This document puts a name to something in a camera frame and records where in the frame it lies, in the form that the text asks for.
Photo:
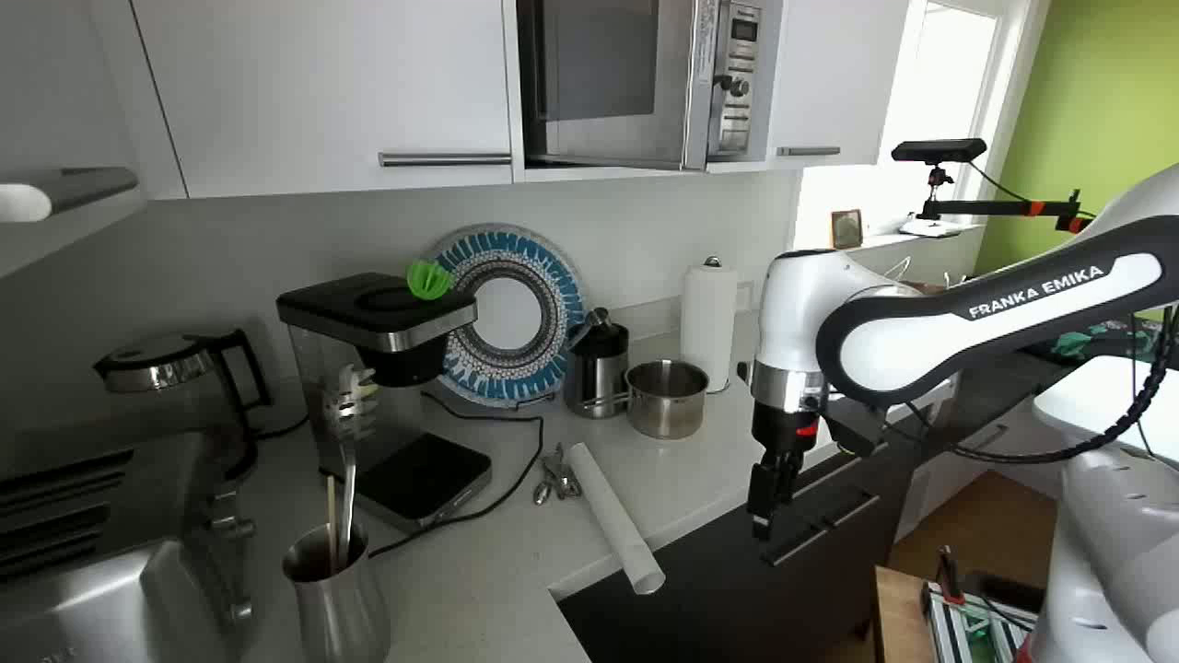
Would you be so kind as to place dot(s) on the small framed wall switch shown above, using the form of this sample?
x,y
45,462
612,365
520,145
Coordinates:
x,y
844,231

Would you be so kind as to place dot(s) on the white paper towel roll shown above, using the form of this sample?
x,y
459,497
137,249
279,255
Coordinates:
x,y
709,325

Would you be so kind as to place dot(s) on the steel saucepan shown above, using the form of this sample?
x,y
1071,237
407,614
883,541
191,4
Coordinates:
x,y
669,399

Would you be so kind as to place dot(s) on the silver jug black lid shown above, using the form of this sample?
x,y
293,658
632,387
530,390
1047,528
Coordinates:
x,y
599,369

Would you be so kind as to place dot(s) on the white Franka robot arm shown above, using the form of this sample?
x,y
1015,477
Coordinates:
x,y
983,322

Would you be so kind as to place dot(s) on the metal paper towel holder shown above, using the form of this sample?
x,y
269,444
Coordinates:
x,y
709,259

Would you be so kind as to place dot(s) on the black external stereo camera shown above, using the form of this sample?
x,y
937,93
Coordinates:
x,y
937,150

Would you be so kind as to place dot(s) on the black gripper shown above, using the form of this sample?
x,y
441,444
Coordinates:
x,y
784,444

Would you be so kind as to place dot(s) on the white wide cupboard door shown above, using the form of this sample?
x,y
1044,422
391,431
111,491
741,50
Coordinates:
x,y
319,86

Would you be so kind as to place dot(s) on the small green plastic object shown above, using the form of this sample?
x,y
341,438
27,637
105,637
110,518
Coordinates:
x,y
428,276

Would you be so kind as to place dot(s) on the steel slotted ladle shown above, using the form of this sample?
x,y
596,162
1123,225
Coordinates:
x,y
349,409

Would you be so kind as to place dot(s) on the grey extractor hood shelf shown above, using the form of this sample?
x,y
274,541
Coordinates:
x,y
62,213

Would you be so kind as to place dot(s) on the white robot table top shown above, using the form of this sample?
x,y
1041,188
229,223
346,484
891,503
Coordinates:
x,y
1107,390

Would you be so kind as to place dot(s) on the blue white patterned plate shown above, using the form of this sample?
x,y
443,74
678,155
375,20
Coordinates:
x,y
541,307

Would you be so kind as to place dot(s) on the dark grey base cabinet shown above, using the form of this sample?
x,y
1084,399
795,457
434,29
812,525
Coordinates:
x,y
703,600

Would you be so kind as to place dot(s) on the chrome sink faucet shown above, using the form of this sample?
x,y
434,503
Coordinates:
x,y
229,555

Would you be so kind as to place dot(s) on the dark green patterned cushion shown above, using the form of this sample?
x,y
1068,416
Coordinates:
x,y
1081,345

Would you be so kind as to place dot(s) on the wooden stick utensil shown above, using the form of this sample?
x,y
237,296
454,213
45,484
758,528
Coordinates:
x,y
331,522

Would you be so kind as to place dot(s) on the wooden crate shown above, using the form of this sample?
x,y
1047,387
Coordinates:
x,y
902,614

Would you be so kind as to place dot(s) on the tools bundle in crate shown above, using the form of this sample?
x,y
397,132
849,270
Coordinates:
x,y
979,614

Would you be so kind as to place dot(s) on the silver microwave oven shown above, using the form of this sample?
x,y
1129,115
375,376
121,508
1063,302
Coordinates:
x,y
639,74

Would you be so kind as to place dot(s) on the white bench drawer unit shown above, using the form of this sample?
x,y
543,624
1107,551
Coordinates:
x,y
971,474

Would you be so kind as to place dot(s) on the black silver coffee machine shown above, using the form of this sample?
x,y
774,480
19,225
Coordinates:
x,y
375,325

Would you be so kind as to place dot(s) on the white plain cupboard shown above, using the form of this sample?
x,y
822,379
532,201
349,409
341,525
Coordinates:
x,y
62,86

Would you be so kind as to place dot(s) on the steel utensil holder cup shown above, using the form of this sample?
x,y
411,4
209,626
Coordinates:
x,y
334,610

